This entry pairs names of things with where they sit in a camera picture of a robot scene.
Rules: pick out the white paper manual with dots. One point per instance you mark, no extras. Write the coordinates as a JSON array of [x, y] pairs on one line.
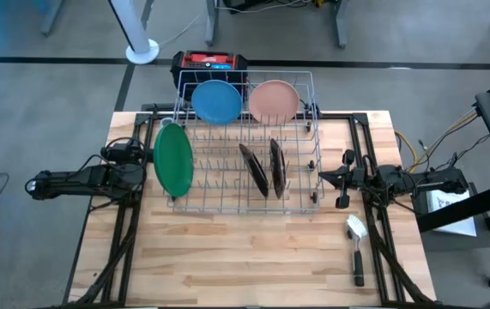
[[452, 214]]

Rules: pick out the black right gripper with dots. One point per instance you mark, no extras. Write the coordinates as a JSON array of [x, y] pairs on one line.
[[364, 177]]

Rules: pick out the green plate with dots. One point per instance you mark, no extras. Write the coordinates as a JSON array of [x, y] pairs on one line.
[[173, 161]]

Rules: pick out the dark teal glazed plate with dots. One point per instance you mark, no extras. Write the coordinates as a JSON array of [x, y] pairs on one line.
[[277, 169]]

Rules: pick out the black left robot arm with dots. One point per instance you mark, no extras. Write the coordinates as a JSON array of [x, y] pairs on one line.
[[77, 182]]

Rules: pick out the pink plate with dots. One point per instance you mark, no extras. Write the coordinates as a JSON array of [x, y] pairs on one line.
[[274, 103]]

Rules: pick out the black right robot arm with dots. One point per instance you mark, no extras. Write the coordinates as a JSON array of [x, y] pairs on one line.
[[420, 180]]

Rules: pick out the brown glazed plate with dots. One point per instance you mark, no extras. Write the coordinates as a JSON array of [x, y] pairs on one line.
[[255, 171]]

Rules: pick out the grey desk leg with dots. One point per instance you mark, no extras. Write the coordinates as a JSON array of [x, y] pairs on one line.
[[51, 17], [341, 21], [212, 21], [148, 10]]

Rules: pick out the blue plate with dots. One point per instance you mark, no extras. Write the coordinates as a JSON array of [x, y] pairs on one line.
[[216, 103]]

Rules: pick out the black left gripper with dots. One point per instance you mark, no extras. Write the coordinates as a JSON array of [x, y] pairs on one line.
[[122, 152]]

